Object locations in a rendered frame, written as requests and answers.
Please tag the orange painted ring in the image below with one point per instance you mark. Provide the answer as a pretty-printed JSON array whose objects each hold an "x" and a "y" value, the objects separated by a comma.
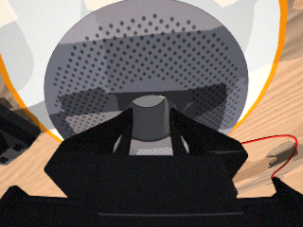
[{"x": 282, "y": 35}]

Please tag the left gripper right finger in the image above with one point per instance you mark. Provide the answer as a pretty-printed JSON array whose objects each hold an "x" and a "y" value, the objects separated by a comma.
[{"x": 202, "y": 140}]

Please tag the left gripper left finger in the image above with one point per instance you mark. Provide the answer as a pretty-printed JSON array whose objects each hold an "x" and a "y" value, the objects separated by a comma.
[{"x": 101, "y": 139}]

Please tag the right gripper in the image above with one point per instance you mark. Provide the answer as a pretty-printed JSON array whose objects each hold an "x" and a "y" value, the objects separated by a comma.
[{"x": 279, "y": 184}]

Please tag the white flat circular area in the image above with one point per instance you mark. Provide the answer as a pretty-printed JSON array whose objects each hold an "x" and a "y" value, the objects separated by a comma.
[{"x": 31, "y": 29}]

